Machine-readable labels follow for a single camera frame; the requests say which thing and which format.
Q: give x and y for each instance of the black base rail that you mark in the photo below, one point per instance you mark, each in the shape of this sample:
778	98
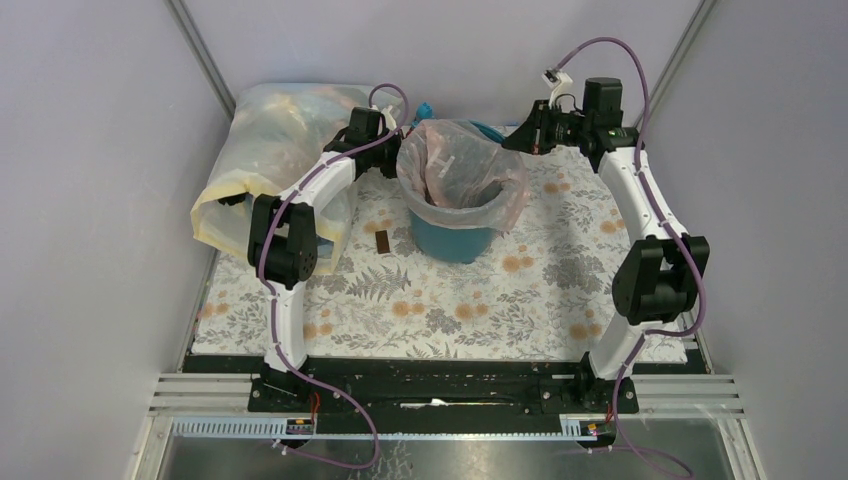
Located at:
370	389

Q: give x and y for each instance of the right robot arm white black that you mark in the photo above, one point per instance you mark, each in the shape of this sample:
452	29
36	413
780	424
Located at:
661	277

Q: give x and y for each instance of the floral patterned table mat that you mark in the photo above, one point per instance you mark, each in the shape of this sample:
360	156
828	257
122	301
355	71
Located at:
540	292

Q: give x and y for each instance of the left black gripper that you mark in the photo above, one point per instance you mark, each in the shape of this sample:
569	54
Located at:
391	172

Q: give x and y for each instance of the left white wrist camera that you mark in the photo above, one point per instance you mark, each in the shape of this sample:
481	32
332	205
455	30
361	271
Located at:
391	114

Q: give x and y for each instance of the pink plastic trash bag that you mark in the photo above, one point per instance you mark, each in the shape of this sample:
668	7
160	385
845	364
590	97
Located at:
453	176

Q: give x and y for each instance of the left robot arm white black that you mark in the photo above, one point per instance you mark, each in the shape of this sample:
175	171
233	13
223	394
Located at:
283	241

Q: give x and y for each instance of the grey slotted cable duct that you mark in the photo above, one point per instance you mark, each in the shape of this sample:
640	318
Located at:
415	426

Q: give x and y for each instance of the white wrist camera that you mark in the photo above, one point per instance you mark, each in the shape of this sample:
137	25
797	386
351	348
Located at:
558	81
391	114

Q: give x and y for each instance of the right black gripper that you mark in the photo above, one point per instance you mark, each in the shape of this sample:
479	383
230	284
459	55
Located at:
533	136

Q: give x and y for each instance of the blue toy robot figure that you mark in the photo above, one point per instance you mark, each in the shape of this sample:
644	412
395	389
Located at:
423	112

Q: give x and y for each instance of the teal plastic trash bin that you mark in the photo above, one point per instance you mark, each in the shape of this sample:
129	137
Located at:
454	245

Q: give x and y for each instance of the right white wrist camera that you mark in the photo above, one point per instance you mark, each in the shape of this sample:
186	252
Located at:
558	81

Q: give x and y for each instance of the dark brown wooden block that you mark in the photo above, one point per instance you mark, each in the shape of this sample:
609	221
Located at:
382	242

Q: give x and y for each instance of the large translucent bag of bags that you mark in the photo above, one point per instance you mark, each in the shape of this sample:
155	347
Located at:
277	134

